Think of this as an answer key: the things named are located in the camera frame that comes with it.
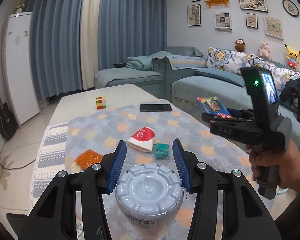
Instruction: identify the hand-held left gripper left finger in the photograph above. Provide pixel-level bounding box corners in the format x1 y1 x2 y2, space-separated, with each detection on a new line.
17 140 127 240

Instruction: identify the blue curtain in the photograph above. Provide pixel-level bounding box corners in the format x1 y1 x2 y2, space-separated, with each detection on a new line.
22 0 90 100
97 0 168 70

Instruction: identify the red white paper cup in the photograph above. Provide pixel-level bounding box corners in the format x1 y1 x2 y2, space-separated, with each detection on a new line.
126 127 156 152

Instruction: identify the grey white knit mat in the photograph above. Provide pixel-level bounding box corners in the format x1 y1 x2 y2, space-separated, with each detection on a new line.
30 122 77 190

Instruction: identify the clear plastic bottle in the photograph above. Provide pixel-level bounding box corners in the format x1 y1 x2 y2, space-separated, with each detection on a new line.
114 163 184 240

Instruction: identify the black floor cable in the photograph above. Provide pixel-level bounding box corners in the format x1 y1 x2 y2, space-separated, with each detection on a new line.
0 152 38 169

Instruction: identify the small butterfly picture frame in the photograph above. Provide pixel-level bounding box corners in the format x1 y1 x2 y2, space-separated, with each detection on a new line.
245 13 258 28

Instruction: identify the folded teal blanket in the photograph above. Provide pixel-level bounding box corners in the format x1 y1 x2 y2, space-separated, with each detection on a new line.
126 55 154 71

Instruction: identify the brown monkey plush toy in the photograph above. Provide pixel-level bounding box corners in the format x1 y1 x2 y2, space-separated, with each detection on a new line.
234 39 246 52

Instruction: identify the white refrigerator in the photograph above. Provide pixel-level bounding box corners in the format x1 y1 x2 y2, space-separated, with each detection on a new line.
2 12 40 127

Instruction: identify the floral cushion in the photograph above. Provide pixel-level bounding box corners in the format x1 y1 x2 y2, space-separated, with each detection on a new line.
206 47 253 74
250 55 300 90

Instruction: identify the black acoustic guitar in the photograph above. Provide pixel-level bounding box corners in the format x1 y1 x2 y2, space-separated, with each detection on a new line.
0 66 18 139

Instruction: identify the colourful puzzle cube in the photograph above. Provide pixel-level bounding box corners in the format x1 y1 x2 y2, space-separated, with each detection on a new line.
95 96 107 110

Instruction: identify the large butterfly picture frame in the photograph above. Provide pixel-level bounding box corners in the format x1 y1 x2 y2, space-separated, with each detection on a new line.
264 16 283 39

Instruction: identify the black jacket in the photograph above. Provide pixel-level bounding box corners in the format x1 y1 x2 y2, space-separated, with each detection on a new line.
279 78 300 128

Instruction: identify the cream curtain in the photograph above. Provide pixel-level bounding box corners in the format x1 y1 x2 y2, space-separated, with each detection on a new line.
79 0 103 90

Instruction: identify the tall black picture frame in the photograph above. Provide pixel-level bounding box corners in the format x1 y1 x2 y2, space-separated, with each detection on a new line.
187 4 202 27

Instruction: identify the crumpled teal wrapper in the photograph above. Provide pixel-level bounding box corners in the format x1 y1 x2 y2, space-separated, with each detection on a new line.
153 143 170 159

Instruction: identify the person's right hand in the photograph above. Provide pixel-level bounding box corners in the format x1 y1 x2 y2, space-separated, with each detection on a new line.
249 139 300 190

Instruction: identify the newspaper print wall picture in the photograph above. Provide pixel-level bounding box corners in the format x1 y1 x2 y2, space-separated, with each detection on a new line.
214 12 232 30

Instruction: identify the orange wall shelf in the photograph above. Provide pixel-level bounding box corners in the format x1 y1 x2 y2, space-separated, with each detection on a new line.
204 0 228 8

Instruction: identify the colourful snack packet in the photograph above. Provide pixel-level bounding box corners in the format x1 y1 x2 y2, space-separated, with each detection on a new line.
195 96 234 119

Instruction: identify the blue patterned tablecloth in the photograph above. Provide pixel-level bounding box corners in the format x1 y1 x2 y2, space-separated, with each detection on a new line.
65 104 275 240

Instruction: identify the yellow plush toy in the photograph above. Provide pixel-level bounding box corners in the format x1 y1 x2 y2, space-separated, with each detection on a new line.
284 44 300 70

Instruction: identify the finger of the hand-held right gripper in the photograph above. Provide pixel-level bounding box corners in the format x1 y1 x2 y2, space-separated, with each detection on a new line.
202 112 255 127
225 107 256 119

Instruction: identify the orange crinkled wrapper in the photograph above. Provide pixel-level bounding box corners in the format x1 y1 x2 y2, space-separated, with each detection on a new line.
74 149 104 170

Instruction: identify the teal sectional sofa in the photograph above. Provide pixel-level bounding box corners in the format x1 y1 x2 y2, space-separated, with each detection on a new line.
94 45 300 160

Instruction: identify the teal sofa armrest cover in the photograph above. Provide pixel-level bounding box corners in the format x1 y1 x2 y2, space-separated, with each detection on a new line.
151 54 207 72

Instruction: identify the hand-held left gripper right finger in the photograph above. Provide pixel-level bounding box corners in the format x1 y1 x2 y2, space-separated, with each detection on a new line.
172 138 283 240

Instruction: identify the pink pig plush toy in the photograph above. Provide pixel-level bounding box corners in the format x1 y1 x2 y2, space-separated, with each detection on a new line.
258 41 270 58

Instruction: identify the black smartphone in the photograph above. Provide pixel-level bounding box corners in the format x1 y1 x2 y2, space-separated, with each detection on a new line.
140 104 173 112

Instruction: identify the teal pillow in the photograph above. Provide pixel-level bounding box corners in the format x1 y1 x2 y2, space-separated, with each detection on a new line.
195 67 245 87

